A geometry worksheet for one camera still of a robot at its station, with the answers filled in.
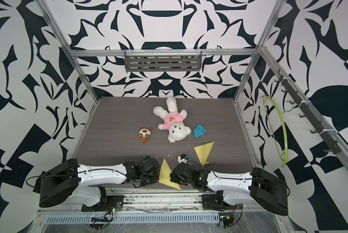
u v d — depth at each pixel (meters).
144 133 0.97
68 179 0.41
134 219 0.78
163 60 0.95
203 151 0.88
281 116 0.68
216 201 0.67
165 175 0.81
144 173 0.64
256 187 0.44
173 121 0.96
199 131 0.99
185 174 0.62
